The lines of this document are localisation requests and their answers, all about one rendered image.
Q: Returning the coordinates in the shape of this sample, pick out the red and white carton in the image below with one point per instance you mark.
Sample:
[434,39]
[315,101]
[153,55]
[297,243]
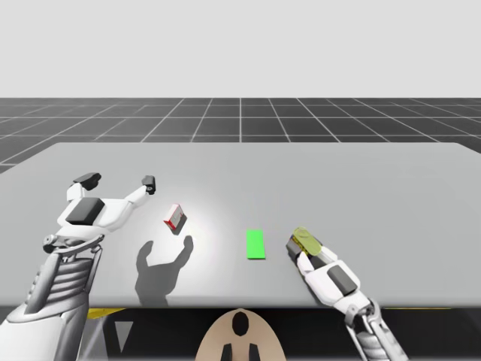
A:
[174,220]

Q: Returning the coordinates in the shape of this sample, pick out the green pad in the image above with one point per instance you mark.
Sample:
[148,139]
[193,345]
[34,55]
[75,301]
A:
[256,244]

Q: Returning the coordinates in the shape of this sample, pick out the tan robot part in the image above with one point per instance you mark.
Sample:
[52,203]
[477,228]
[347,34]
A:
[240,338]

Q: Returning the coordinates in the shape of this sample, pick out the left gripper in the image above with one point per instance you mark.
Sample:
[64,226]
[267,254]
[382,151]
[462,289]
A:
[109,214]

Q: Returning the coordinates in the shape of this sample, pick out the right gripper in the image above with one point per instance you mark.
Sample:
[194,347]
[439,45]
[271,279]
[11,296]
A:
[334,282]

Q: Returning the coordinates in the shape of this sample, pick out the rectangular can pale green lid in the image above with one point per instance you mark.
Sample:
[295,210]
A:
[307,240]

